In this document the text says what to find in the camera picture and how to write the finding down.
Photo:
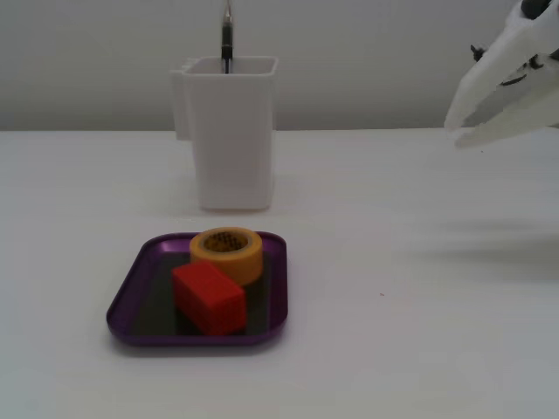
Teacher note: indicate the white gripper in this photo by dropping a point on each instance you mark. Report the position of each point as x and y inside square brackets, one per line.
[495, 85]

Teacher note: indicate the red cube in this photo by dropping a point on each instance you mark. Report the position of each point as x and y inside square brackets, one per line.
[209, 299]

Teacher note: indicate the white plastic pen holder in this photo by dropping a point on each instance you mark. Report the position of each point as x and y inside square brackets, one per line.
[231, 139]

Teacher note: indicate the black ballpoint pen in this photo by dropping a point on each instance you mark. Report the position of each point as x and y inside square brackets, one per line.
[226, 39]

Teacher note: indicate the yellow tape roll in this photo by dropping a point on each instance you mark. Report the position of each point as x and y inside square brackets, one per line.
[244, 264]

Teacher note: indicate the purple metal tray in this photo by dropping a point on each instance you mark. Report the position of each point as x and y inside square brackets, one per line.
[144, 301]

